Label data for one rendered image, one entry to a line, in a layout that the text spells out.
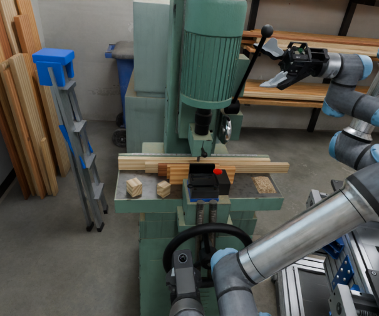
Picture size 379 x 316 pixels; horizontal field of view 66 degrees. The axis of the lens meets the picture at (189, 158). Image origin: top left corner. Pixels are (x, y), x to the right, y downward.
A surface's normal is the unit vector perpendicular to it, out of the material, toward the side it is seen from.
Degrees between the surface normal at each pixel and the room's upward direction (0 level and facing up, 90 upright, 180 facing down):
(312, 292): 0
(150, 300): 90
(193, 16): 90
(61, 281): 0
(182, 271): 31
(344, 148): 76
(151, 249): 90
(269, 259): 61
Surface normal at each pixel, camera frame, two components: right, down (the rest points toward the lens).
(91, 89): 0.07, 0.54
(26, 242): 0.08, -0.84
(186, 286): 0.03, -0.46
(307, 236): -0.39, -0.04
